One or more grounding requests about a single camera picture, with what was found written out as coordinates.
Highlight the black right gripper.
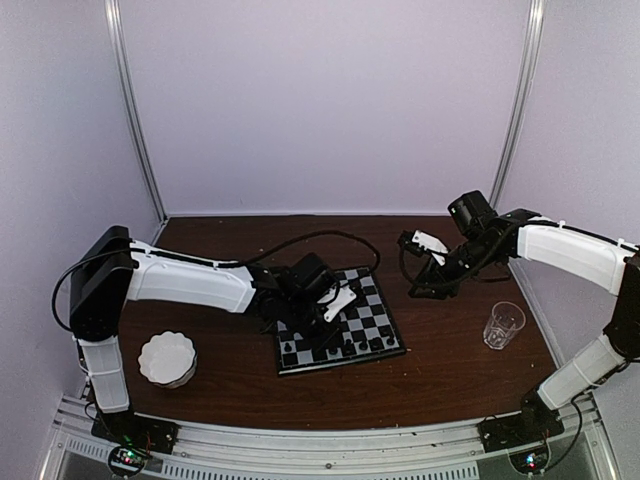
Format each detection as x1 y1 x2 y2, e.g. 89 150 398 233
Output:
409 236 503 299

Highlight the black and grey chessboard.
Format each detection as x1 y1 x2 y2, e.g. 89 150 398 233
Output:
274 266 406 376

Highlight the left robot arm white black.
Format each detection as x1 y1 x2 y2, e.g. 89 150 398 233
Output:
69 225 356 444

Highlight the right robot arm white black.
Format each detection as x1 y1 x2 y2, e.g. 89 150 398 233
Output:
398 190 639 442

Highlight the right round control board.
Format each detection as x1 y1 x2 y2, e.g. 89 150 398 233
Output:
509 446 551 475

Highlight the round control board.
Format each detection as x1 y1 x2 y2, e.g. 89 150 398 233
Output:
107 445 149 478
509 446 551 475

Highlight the left round control board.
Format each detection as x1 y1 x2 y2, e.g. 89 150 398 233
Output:
107 445 149 478

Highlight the clear drinking glass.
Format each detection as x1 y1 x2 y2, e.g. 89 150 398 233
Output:
483 301 526 350

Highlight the white scalloped bowl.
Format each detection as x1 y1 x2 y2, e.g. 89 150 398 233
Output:
138 331 197 389

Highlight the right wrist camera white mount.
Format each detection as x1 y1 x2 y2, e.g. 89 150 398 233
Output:
397 230 449 265

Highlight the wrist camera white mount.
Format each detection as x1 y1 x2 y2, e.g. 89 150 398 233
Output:
317 285 357 323
397 230 449 265

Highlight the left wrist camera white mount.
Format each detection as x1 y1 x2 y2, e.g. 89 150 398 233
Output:
317 285 357 323

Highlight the right aluminium corner post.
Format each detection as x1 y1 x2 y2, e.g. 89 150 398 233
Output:
489 0 547 207

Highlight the aluminium corner post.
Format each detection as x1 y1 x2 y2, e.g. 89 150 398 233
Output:
489 0 547 207
104 0 168 223

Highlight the aluminium front rail frame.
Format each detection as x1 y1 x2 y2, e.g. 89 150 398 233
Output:
39 383 621 480

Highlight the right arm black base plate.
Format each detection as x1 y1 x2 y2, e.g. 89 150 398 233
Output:
477 413 565 453

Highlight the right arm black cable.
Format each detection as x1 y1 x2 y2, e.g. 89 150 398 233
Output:
542 364 631 451

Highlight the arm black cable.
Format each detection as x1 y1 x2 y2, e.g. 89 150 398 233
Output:
542 364 631 451
52 228 380 334

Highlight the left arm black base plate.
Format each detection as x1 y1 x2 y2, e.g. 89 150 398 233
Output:
91 413 179 454

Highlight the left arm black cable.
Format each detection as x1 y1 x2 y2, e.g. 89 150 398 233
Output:
52 228 380 334

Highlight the left aluminium corner post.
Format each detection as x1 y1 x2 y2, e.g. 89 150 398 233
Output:
104 0 168 223

